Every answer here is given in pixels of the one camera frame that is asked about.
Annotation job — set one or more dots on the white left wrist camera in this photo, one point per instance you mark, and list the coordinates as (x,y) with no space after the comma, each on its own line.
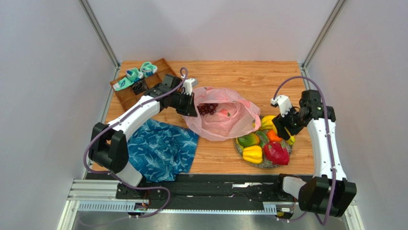
(188,86)

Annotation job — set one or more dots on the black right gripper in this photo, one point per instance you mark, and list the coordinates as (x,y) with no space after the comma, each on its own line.
(283,128)

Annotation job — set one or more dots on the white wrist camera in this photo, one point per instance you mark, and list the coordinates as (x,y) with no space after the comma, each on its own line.
(188,86)
(283,103)

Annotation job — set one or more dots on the green orange fake mango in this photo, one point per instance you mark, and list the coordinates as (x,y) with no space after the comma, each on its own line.
(248,140)

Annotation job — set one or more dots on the speckled grey ceramic plate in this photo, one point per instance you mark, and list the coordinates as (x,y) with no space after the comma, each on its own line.
(265,164)

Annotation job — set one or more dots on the dark red fake grapes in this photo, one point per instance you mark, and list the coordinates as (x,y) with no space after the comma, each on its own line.
(207,108)

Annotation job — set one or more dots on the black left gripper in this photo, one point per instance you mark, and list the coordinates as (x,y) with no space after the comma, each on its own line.
(189,109)

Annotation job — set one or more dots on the pink fake dragon fruit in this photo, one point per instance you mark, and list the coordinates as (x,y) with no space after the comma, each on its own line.
(274,152)

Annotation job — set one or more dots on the yellow fake bell pepper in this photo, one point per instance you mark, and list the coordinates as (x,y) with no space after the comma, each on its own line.
(253,154)

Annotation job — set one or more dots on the dark patterned rolled sock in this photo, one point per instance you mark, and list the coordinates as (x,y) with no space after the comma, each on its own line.
(139,87)

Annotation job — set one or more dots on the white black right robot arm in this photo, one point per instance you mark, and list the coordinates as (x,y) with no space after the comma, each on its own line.
(328,192)

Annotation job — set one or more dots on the wooden compartment tray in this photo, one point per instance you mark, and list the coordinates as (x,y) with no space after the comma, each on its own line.
(131,95)

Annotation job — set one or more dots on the pink translucent plastic bag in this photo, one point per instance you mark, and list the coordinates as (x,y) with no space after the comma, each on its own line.
(233,117)

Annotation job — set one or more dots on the teal white rolled sock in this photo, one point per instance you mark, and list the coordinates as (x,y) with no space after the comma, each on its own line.
(131,77)

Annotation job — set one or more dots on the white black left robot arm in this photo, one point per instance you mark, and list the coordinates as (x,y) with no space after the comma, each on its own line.
(108,145)

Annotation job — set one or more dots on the blue leaf-pattern cloth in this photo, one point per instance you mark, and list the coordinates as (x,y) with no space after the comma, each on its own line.
(161,151)

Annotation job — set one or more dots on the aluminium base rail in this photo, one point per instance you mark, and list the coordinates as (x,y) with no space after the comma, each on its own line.
(192,202)

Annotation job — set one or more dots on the yellow fake banana bunch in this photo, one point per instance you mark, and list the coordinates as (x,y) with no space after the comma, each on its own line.
(267,124)

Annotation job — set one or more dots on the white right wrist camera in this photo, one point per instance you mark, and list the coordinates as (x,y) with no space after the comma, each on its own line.
(283,103)

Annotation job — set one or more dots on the orange fake tangerine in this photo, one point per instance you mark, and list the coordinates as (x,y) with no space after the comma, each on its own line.
(272,136)

